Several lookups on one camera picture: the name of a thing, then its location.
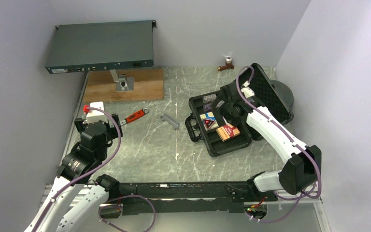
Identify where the black poker set case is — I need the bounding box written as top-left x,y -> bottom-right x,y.
185,63 -> 294,157

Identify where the red playing card deck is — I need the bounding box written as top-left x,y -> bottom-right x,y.
216,123 -> 241,142

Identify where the purple 500 chip stack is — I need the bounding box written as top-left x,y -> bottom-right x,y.
203,103 -> 213,112

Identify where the multicolour chip stack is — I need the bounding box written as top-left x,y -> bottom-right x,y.
202,94 -> 217,103

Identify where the red triangular dealer button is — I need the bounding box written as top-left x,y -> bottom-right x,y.
202,118 -> 216,130

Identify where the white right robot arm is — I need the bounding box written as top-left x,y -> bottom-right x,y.
212,82 -> 322,201

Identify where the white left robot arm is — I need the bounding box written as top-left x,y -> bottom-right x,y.
25,110 -> 123,232

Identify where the blue texas holdem booklet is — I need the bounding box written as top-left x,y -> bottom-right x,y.
200,111 -> 219,131

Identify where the brown bottle with cap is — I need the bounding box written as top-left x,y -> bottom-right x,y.
217,57 -> 235,72

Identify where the brown wooden board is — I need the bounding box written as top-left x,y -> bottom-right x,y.
82,68 -> 164,103

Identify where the dark grey round disc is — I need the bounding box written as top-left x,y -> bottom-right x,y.
271,80 -> 294,108

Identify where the grey metal stand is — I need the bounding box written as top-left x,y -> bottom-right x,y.
110,70 -> 135,92

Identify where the dark green rack server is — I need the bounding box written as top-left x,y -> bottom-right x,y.
44,20 -> 157,74

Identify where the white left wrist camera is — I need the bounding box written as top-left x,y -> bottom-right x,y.
83,101 -> 107,123

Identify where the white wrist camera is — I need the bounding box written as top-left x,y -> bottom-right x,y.
241,81 -> 255,99
83,101 -> 107,123

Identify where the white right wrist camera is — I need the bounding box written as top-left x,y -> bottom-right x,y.
241,81 -> 255,99

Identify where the red handled adjustable wrench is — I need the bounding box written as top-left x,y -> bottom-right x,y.
120,108 -> 150,126

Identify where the grey plastic bracket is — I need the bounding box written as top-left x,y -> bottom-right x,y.
160,113 -> 180,131

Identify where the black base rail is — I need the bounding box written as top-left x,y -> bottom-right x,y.
106,181 -> 277,216

